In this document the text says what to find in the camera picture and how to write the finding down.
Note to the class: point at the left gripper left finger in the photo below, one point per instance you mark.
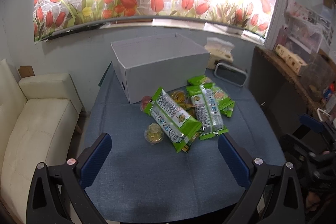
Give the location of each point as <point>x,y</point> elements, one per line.
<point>44,204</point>

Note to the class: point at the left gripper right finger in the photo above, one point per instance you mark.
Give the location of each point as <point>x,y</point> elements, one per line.
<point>284,203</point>

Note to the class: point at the green snack pack back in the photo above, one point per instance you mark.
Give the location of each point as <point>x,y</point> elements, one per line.
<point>225,103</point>

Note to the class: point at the green snack pack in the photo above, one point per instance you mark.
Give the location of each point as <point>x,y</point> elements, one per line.
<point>225,103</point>
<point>180,127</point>
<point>206,111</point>

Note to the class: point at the yellow jelly cup front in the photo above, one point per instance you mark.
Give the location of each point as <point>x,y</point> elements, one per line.
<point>153,134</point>

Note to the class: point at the yellow jelly cup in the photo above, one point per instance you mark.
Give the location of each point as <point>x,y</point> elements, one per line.
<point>179,96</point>
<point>153,134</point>

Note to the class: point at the green snack pack front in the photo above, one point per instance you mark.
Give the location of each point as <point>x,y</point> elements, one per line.
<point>180,127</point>

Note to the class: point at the red jelly cup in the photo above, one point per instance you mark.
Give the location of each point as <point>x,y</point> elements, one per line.
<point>144,102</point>

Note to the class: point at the yellow jelly cup back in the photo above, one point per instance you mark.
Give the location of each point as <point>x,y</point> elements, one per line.
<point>179,96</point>

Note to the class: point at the dark wooden side shelf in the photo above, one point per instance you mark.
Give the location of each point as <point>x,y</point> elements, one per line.
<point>279,92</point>

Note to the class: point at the cream leather sofa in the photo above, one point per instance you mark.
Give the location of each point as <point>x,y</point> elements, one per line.
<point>38,118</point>

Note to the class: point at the cream patterned small box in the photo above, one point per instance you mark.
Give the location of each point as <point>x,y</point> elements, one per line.
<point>294,61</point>

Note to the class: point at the blue tablecloth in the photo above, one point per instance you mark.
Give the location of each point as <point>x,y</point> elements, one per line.
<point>151,183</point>

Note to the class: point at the grey rimmed black speaker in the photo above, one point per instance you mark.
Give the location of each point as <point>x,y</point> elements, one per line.
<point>231,74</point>

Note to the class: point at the clear plastic drawer organizer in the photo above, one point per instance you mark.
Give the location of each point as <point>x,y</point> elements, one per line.
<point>305,31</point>

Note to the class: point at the brown cardboard piece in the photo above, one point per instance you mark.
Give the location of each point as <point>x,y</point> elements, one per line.
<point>26,71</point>

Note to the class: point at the tissue pack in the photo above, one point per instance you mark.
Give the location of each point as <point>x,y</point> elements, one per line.
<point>220,51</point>

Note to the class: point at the grey cardboard box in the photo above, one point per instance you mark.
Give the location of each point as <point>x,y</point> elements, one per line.
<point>142,65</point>

